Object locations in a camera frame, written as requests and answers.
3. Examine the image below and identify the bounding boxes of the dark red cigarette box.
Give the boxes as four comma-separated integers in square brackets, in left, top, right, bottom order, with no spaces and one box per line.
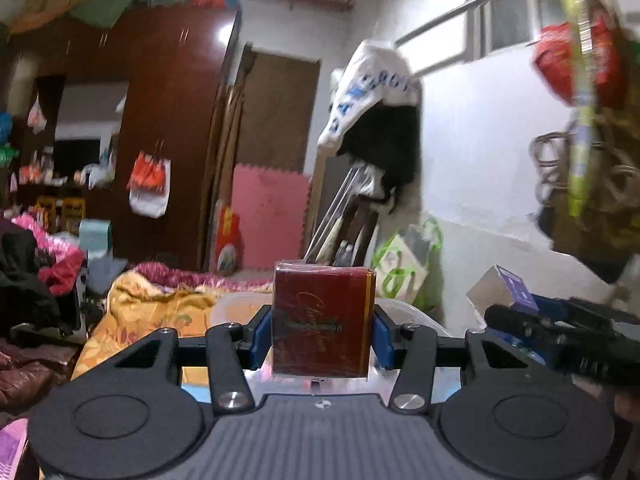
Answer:
[272,261,376,378]

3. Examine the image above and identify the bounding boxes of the purple small box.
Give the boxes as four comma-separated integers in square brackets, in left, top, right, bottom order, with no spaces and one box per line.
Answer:
[466,264,539,316]

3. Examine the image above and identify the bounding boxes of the clear plastic laundry basket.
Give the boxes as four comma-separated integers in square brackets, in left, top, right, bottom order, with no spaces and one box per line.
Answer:
[210,292,449,402]

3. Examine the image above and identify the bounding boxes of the green white shopping bag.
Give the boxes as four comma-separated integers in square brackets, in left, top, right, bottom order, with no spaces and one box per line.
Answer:
[372,216,444,313]

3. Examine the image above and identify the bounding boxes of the yellow orange blanket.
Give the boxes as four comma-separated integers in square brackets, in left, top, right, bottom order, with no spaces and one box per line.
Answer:
[71,268,274,386]

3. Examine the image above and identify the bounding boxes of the pink foam mat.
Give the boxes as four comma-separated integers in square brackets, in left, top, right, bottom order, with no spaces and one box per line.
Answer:
[231,165,310,270]

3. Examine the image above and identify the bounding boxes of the teal small box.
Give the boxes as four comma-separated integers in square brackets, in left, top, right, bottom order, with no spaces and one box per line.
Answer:
[78,219,113,260]

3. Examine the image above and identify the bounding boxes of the orange white hanging bag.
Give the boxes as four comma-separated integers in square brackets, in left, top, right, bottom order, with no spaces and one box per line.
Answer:
[127,140,171,219]

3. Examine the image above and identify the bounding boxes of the white bag blue letters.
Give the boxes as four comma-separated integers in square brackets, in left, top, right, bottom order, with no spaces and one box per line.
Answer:
[317,39,420,207]

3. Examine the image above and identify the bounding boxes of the dark red wooden wardrobe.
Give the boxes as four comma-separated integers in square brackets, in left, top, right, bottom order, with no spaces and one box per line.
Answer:
[1,6,241,270]

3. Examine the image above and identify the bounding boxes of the red hanging plastic bag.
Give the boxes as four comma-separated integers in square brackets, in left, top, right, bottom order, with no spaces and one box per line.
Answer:
[532,12,629,109]

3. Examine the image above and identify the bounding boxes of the yellow green hanging strap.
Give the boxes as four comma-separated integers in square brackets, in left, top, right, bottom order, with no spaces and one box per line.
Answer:
[549,0,601,219]

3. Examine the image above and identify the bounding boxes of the coiled beige rope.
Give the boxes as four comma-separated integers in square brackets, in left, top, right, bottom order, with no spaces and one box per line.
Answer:
[528,129,576,206]

